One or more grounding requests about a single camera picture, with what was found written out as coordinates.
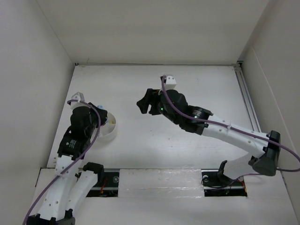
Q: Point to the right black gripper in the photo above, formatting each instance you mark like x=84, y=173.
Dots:
x=152, y=97

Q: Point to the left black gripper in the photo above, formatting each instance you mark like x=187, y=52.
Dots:
x=102, y=113

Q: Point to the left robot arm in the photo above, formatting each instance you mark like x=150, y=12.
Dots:
x=61, y=198

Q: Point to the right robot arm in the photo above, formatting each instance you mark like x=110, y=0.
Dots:
x=262, y=155

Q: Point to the white divided round container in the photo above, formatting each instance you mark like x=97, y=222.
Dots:
x=107, y=133

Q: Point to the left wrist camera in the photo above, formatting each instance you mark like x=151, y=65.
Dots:
x=76, y=100

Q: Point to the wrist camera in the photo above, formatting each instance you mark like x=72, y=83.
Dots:
x=76, y=100
x=169, y=81

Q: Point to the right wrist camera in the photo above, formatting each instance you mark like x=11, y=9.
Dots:
x=169, y=81

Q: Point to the aluminium rail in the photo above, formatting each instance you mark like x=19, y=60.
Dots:
x=246, y=97

